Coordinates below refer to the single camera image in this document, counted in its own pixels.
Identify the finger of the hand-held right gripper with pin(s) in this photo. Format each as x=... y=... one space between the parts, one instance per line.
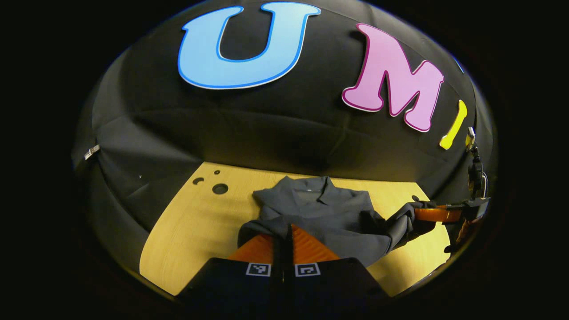
x=438 y=214

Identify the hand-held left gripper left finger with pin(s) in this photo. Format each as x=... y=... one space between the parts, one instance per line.
x=240 y=284

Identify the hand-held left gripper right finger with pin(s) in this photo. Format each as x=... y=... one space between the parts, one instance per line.
x=329 y=284

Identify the grey polo shirt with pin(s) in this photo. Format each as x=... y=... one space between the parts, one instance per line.
x=329 y=218

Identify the black backdrop cloth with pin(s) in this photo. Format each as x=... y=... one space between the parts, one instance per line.
x=284 y=120

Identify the white cloth clip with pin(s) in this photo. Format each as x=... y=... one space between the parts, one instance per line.
x=92 y=152

